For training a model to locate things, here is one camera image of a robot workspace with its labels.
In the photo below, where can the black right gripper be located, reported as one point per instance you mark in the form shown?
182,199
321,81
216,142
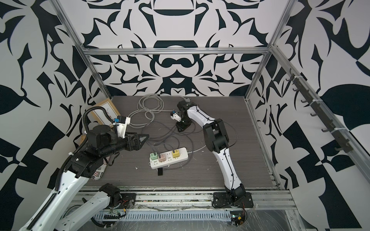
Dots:
180,128

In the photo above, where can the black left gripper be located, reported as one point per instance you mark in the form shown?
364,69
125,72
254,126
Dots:
138,145

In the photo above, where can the grey USB cable green charger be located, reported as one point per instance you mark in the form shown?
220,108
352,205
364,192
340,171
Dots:
163,139

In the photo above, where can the green USB wall charger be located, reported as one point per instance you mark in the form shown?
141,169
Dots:
154,156

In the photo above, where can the grey USB cable pink charger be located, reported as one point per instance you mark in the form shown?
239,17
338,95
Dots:
188,135

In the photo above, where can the white power strip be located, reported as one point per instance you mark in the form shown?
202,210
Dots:
170,160

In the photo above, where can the yellow USB wall charger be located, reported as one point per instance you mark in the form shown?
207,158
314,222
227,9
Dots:
175,153

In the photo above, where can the pink USB wall charger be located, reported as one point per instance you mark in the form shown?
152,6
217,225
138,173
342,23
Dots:
162,157

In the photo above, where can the black mp3 player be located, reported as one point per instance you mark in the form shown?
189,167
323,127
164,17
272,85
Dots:
160,171

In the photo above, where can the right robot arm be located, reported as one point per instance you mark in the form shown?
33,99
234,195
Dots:
217,141

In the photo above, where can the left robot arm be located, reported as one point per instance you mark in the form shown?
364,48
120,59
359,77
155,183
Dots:
100,142

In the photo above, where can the striped snack packet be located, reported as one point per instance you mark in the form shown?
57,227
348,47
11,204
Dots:
100,171

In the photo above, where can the brown teddy bear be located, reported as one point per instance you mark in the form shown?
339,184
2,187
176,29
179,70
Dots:
83,137

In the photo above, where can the small circuit board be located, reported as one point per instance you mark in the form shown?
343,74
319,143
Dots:
238,217

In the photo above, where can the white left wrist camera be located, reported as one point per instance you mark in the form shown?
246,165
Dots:
120,124

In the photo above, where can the wooden picture frame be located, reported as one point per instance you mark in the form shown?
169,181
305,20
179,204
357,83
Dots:
99,115

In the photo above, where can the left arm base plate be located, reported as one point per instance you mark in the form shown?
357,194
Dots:
125,201

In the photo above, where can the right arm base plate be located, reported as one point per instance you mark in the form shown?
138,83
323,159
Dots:
225,200

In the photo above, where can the black wall hook rack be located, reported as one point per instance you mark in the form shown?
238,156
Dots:
321,111

